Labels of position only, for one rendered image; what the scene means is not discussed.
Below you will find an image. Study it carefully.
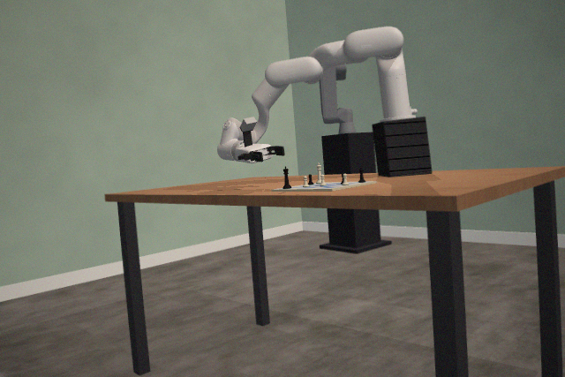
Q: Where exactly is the blue and cream chessboard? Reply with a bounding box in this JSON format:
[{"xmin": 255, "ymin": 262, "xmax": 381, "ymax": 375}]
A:
[{"xmin": 271, "ymin": 181, "xmax": 377, "ymax": 192}]

